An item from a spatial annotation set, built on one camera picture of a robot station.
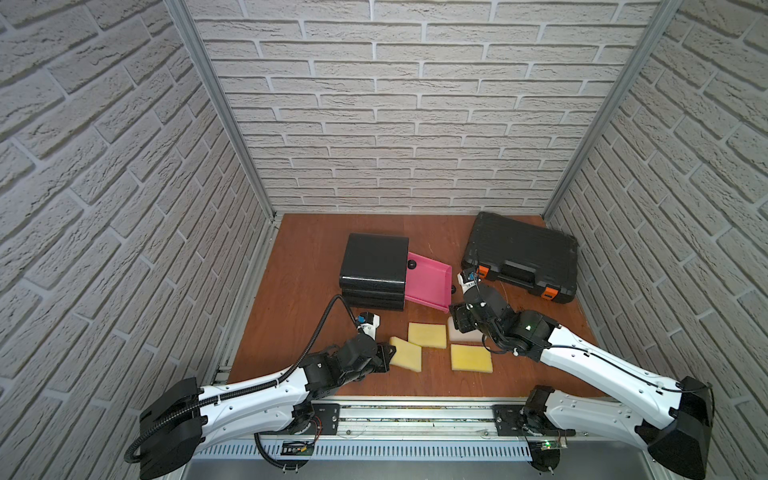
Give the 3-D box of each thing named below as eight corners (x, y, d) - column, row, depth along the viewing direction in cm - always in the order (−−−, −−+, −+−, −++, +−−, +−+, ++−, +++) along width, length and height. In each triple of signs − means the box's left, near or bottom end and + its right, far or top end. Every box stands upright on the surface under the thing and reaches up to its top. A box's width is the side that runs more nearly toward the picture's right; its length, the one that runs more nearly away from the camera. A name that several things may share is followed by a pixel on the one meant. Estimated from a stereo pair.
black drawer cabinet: (347, 314, 94) (339, 284, 80) (352, 266, 106) (346, 233, 91) (407, 314, 94) (409, 284, 80) (405, 267, 106) (407, 233, 91)
